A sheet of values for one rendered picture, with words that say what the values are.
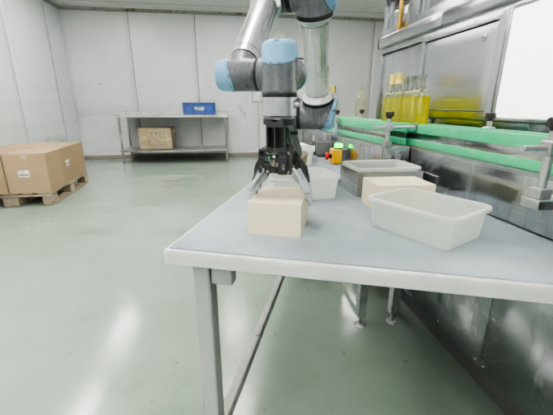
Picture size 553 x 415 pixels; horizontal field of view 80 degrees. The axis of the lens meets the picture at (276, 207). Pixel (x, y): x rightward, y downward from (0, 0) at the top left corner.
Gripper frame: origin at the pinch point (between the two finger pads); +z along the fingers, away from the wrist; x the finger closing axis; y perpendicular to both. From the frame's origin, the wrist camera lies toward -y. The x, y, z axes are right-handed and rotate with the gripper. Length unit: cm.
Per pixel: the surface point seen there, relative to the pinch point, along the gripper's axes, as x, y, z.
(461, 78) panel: 55, -67, -32
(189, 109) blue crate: -273, -512, -15
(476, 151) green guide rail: 51, -28, -10
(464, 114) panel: 56, -61, -19
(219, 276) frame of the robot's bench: -10.6, 15.0, 12.8
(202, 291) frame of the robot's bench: -14.5, 15.6, 16.9
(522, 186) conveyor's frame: 56, -10, -5
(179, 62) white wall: -313, -566, -100
